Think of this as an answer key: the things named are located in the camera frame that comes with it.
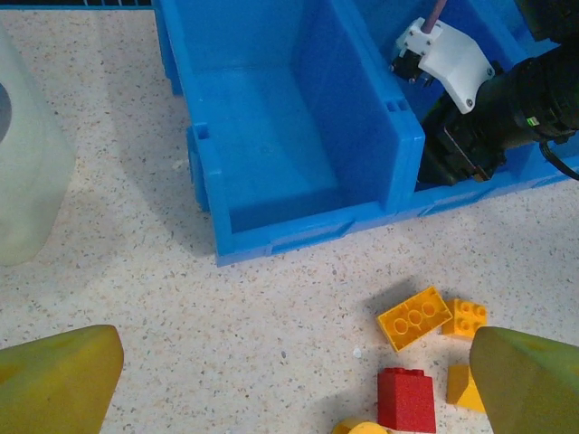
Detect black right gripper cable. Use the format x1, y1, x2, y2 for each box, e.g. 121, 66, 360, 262
538, 140, 579, 181

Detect yellow square lego brick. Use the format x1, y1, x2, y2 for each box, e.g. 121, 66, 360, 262
441, 297, 489, 341

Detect yellow-green left gripper left finger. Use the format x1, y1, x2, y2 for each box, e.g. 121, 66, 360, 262
0, 324, 125, 434

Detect yellow-green left gripper right finger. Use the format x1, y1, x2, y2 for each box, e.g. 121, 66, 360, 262
469, 325, 579, 434

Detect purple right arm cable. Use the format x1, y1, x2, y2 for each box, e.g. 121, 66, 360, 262
421, 0, 448, 35

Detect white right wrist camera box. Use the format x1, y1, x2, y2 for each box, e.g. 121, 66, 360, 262
389, 16, 497, 114

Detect cream utensil holder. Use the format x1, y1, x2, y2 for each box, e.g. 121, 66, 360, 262
0, 22, 78, 267

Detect red tall lego brick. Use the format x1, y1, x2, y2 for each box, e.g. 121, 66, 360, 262
377, 366, 438, 434

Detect yellow sloped lego brick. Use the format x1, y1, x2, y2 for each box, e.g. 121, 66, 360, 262
446, 363, 488, 414

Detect blue printed backdrop panel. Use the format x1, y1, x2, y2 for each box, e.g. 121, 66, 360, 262
0, 0, 157, 11

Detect blue plastic bin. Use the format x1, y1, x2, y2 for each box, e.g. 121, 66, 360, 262
152, 0, 426, 268
334, 0, 579, 219

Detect yellow long lego brick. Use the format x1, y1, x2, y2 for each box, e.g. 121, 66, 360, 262
376, 285, 454, 353

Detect yellow round lego piece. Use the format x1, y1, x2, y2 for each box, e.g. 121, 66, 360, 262
331, 418, 391, 434

